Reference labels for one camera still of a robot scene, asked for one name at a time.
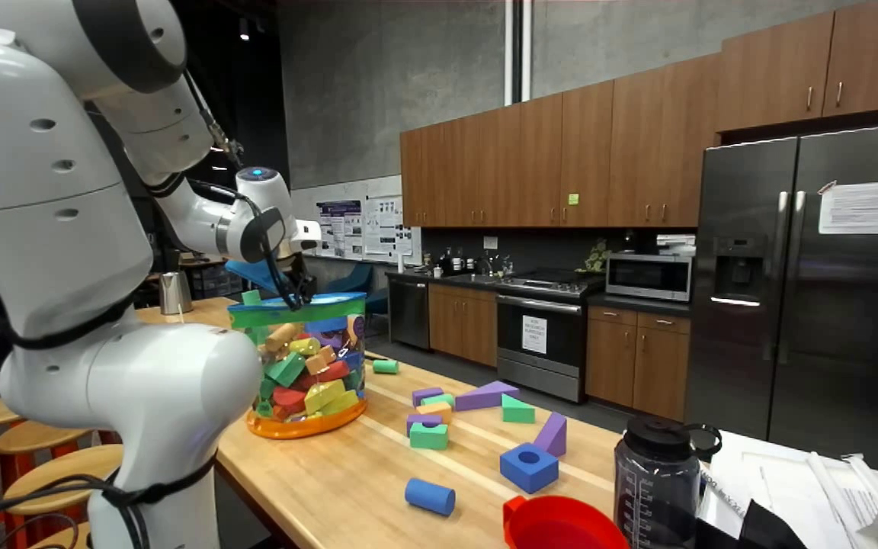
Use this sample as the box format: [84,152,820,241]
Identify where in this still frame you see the green triangle block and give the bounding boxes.
[501,395,540,427]

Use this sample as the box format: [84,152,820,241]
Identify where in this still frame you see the green arch block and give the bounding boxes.
[407,421,451,456]

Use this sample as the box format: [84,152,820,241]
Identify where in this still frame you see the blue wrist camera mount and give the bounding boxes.
[223,257,285,299]

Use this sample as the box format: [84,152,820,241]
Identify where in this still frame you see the blue cylinder block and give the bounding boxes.
[403,477,462,522]

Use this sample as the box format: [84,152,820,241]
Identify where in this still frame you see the white paper stack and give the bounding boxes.
[696,427,878,549]

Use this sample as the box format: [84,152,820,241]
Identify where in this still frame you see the purple wedge block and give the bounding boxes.
[531,408,571,460]

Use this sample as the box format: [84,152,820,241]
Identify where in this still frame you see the red plastic bowl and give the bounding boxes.
[501,491,631,549]

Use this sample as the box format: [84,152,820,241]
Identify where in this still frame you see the dark water bottle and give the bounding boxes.
[613,412,727,549]

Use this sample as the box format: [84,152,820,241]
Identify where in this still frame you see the green potted plant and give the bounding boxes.
[580,239,613,276]

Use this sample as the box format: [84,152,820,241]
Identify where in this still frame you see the steel oven range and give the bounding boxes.
[495,271,605,405]

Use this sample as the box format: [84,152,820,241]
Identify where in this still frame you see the silver microwave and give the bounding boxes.
[600,252,699,304]

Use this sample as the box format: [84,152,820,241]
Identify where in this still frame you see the white item atop microwave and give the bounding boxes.
[654,233,699,257]

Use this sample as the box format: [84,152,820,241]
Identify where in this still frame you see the purple long rectangular block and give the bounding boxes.
[403,408,449,430]

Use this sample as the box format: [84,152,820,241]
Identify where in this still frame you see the blue square block with hole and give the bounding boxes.
[496,440,562,497]

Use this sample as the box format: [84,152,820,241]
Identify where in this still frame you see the teal chair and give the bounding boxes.
[312,262,390,318]

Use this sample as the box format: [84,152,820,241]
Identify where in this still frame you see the brown upper cabinets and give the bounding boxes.
[396,0,878,233]

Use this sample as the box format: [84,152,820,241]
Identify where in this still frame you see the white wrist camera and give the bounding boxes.
[290,217,325,252]

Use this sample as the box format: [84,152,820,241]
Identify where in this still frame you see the purple long triangle block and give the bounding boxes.
[451,380,525,414]

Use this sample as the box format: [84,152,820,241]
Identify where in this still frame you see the metal cup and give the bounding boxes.
[158,268,195,318]

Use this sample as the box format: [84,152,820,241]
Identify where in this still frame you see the dark dishwasher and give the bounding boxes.
[388,276,433,351]

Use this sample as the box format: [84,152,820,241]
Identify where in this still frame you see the brown lower cabinet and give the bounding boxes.
[583,303,696,423]
[427,281,501,368]

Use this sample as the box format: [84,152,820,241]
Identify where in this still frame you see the white vertical pipe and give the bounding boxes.
[502,0,538,108]

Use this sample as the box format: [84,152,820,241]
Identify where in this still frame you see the white paper on refrigerator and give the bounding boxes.
[815,178,878,239]

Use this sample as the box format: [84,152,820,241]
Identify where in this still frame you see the white label on oven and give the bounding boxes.
[517,310,552,358]

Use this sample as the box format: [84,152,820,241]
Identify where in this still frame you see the clear bag of foam blocks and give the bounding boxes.
[227,290,372,443]

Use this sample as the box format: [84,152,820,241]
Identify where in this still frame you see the black steel refrigerator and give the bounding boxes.
[684,118,878,479]

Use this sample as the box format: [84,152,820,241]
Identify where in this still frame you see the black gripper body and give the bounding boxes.
[277,246,317,290]

